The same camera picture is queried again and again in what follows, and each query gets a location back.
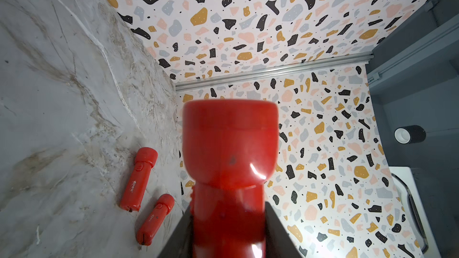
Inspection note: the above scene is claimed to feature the black cylinder white cap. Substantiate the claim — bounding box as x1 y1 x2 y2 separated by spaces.
394 125 427 145

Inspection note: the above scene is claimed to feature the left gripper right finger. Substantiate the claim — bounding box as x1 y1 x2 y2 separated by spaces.
265 202 302 258

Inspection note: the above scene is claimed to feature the red flashlight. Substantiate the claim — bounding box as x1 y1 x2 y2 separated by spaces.
120 147 158 212
182 99 279 258
136 193 175 246

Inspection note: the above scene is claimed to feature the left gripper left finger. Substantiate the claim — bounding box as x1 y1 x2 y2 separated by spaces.
158 206 193 258

